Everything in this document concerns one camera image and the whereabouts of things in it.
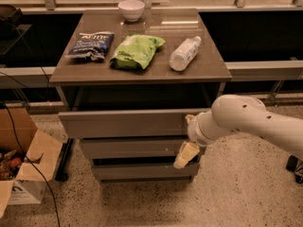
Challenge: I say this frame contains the grey top drawer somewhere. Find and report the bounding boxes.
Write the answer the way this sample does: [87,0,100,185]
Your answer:
[59,83,210,139]

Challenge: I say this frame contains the grey drawer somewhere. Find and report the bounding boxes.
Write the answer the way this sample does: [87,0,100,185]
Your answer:
[59,83,210,139]
[80,137,187,159]
[92,163,199,182]

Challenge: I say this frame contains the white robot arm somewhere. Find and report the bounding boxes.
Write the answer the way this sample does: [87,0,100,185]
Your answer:
[173,95,303,169]

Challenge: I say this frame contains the grey bottom drawer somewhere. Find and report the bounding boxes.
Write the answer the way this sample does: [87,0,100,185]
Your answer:
[92,163,199,182]

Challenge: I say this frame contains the grey drawer cabinet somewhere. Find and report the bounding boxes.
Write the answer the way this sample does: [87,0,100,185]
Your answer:
[51,9,231,182]

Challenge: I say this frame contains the grey middle drawer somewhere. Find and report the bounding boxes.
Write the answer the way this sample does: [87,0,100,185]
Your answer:
[80,137,187,159]

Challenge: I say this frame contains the green chip bag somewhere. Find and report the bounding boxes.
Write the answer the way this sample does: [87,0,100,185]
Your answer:
[111,34,166,69]

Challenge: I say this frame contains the black power adapter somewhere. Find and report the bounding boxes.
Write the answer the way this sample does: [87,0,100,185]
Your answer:
[286,155,303,184]

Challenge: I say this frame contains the blue chip bag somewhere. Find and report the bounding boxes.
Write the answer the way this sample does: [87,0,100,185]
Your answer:
[65,31,115,61]

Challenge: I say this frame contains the white ceramic bowl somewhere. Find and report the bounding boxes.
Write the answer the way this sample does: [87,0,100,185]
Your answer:
[118,0,145,22]

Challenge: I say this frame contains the cardboard box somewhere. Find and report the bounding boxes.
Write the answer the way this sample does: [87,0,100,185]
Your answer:
[0,109,62,217]

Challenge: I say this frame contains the items inside cardboard box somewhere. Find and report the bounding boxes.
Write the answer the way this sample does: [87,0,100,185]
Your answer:
[0,150,23,181]

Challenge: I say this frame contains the black cable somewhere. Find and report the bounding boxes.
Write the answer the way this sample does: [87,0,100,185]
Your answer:
[0,69,62,227]

